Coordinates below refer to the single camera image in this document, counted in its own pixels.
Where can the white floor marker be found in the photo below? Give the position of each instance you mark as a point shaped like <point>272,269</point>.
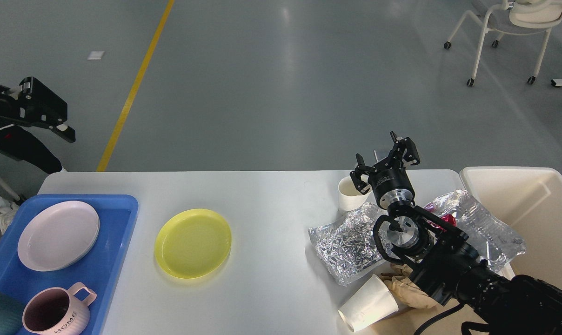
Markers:
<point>96,55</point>

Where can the silver foil bag left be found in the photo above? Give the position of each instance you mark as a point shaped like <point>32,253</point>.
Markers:
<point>346,247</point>

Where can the crumpled brown paper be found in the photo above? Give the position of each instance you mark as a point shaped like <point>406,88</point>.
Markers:
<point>407,292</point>

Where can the pink white plate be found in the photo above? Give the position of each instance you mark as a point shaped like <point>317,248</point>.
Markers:
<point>59,236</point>

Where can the upright white paper cup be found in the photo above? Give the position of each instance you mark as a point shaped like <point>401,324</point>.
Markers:
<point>349,198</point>

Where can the silver foil bag right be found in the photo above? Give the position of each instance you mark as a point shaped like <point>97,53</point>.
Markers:
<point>494,240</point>

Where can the yellow plastic plate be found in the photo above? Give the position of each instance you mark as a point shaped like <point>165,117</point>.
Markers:
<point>193,243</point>

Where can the pink HOME mug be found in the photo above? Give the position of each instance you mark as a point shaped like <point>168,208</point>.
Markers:
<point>59,311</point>

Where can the blue plastic tray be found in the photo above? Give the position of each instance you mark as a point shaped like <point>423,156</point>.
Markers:
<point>99,269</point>

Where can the crushed red soda can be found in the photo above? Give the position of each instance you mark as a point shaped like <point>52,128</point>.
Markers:
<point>448,218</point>

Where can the white office chair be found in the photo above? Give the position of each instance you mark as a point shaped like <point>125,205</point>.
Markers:
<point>511,17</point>

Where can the beige plastic bin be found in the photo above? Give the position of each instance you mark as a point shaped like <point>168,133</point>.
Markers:
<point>530,201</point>

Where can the lying white paper cup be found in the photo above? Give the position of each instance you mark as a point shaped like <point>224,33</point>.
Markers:
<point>369,304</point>

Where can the clear floor plate left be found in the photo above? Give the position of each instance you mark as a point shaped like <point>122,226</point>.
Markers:
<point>382,156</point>

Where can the flat brown paper sheet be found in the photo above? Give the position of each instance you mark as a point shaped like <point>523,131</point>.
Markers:
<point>407,320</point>

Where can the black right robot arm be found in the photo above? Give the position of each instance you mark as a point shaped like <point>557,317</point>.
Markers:
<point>444,265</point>

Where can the silver foil bag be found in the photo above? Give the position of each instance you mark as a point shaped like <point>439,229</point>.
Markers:
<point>346,247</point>
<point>494,240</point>

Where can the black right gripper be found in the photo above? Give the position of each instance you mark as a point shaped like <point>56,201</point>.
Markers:
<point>388,179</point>

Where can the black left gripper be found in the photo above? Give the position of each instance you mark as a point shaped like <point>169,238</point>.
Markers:
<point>33,104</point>

